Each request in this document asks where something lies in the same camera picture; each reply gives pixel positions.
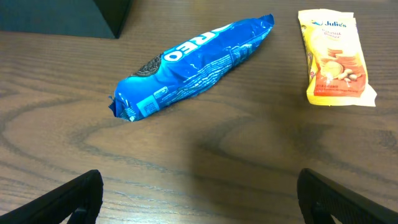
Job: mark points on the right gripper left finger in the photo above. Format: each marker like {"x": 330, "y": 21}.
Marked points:
{"x": 80, "y": 200}

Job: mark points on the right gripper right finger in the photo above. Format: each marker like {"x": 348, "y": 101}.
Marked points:
{"x": 321, "y": 200}

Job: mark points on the blue Oreo cookie pack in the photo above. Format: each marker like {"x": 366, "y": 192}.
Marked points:
{"x": 188, "y": 69}

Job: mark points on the yellow Julie's biscuit packet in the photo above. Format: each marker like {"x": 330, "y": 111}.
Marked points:
{"x": 337, "y": 70}

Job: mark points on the dark green open box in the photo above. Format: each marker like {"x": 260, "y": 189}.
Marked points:
{"x": 84, "y": 18}

